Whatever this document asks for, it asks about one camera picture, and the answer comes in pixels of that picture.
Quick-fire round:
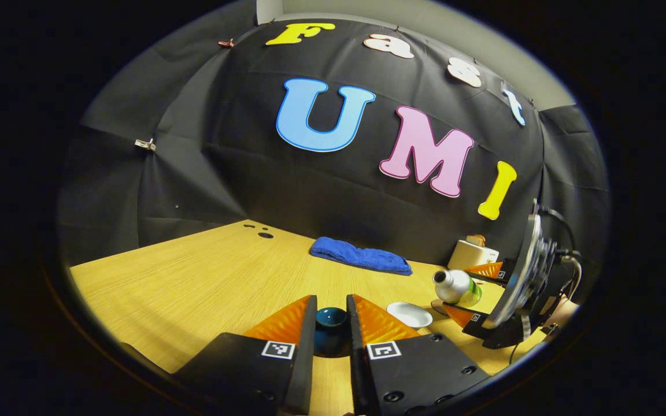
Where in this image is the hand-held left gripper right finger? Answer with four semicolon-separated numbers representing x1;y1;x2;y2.
346;294;491;416

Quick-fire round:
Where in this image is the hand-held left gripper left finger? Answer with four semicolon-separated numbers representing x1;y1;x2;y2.
174;295;318;416

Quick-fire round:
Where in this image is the silver green water bottle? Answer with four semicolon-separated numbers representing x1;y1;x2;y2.
432;269;483;307

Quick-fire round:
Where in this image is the white toaster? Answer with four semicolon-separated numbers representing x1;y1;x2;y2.
447;240;500;271

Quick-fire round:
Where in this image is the blue towel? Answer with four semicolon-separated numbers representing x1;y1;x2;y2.
310;236;413;276

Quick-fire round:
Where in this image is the black backdrop cloth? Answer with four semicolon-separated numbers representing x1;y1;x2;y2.
58;3;611;266

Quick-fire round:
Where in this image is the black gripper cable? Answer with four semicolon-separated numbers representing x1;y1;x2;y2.
538;205;578;255

